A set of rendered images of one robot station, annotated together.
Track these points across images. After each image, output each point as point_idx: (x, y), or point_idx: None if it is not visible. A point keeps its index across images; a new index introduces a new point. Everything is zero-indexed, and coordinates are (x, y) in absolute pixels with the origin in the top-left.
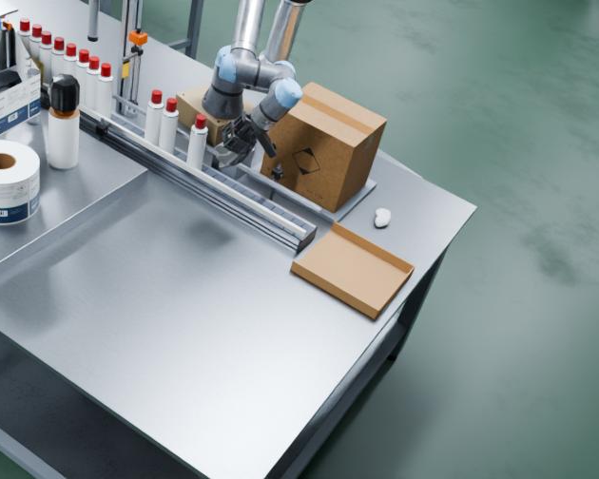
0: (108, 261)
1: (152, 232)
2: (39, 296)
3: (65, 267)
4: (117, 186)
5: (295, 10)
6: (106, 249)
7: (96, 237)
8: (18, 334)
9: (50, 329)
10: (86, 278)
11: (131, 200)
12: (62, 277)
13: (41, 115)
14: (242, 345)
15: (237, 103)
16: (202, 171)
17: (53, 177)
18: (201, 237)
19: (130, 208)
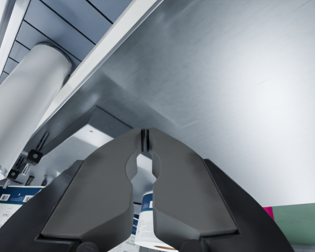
0: (256, 158)
1: (216, 118)
2: (278, 190)
3: (249, 177)
4: (139, 155)
5: None
6: (235, 156)
7: (211, 158)
8: (311, 200)
9: None
10: (273, 172)
11: (143, 125)
12: (261, 180)
13: (37, 173)
14: None
15: None
16: (50, 41)
17: (132, 182)
18: (254, 56)
19: (161, 129)
